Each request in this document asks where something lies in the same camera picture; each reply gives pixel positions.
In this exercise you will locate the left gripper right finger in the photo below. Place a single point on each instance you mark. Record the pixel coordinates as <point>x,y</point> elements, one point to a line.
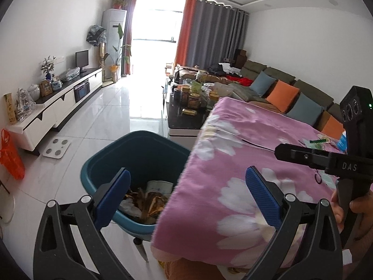
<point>319,255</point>

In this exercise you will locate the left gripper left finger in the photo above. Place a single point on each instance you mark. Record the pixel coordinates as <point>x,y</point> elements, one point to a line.
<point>56,255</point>

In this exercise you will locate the gold foil wrapper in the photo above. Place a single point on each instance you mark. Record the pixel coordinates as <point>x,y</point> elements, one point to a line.
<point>143,207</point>

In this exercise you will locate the teal trash bin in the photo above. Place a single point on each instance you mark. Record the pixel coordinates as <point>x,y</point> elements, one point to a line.
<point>147,156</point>

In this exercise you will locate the person right hand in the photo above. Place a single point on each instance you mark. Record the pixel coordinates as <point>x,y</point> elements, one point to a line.
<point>362,206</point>

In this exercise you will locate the blue white paper cup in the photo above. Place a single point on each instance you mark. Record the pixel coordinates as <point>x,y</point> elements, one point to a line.
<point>342,142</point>

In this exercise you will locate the green white candy wrapper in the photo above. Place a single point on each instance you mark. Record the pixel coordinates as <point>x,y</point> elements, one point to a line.
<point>321,142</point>

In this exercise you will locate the orange cushion near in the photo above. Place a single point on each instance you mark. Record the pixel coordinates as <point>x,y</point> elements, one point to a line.
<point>333,128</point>

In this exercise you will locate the orange cushion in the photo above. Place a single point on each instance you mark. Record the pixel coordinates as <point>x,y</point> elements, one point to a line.
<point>333,128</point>
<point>282,96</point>

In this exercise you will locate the teal cushion near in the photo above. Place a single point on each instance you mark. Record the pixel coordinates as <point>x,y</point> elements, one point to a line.
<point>305,110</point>

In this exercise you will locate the teal cushion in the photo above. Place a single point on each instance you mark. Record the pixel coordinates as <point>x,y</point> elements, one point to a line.
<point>262,84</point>
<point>305,110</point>

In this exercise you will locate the orange cushion far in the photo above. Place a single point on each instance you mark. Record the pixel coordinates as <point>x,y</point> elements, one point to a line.
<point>282,96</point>

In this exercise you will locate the orange plastic bag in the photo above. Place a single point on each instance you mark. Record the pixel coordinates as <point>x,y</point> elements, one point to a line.
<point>10,157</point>

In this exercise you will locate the white bathroom scale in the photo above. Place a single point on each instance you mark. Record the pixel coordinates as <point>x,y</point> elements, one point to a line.
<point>57,147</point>

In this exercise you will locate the dark green sofa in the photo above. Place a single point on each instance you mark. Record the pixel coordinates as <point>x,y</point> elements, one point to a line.
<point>240,80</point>

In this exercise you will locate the pink floral table blanket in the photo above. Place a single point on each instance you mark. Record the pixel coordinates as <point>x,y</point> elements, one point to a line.
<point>211,216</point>

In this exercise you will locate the teal cushion far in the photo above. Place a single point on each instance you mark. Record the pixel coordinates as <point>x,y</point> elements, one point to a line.
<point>262,84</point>

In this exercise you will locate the white black tv cabinet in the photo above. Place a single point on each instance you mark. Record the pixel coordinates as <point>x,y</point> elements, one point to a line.
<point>53,111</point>

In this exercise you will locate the cluttered black coffee table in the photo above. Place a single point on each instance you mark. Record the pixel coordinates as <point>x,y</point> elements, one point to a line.
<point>185,98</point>

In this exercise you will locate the grey orange curtain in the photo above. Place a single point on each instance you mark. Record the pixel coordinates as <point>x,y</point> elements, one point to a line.
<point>210,32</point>

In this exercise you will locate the small black monitor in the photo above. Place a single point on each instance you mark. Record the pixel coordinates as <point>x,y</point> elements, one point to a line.
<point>82,60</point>

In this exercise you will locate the tall green potted plant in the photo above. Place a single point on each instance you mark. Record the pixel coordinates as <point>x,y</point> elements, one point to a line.
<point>121,54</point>

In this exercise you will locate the white standing air conditioner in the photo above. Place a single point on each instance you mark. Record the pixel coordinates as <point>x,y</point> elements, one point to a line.
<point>111,17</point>

